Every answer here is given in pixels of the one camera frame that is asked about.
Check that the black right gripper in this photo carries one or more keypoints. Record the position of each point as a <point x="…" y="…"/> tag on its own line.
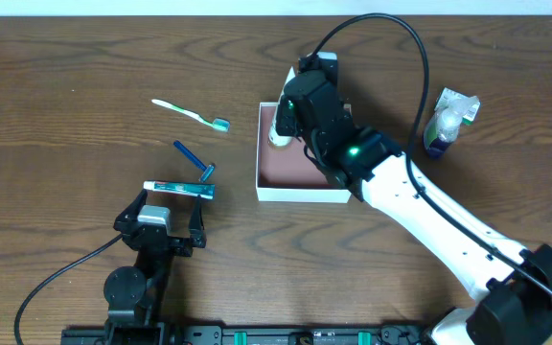
<point x="287" y="121"/>

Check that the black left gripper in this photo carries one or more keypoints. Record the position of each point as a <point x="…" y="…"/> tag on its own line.
<point x="180" y="242"/>

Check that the white Pantene tube gold cap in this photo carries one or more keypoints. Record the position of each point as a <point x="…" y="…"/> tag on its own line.
<point x="278" y="136"/>

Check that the teal white toothpaste tube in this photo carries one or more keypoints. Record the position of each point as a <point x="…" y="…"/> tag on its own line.
<point x="206" y="191"/>

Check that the white pink-lined box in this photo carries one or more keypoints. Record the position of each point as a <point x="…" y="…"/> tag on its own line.
<point x="287" y="175"/>

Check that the clear foam pump bottle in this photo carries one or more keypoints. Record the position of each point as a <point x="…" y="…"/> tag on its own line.
<point x="443" y="128"/>

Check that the green white soap box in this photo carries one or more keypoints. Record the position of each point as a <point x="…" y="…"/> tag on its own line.
<point x="447" y="96"/>

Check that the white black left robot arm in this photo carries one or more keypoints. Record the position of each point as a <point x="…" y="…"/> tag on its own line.
<point x="134" y="293"/>

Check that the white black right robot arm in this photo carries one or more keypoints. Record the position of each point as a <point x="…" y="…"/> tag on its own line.
<point x="511" y="286"/>

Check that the blue disposable razor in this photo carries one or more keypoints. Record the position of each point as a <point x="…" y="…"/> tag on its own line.
<point x="206" y="170"/>

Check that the green white toothbrush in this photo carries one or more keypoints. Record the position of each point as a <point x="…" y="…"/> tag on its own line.
<point x="217" y="124"/>

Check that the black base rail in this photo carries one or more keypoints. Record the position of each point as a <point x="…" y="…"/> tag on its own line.
<point x="276" y="335"/>

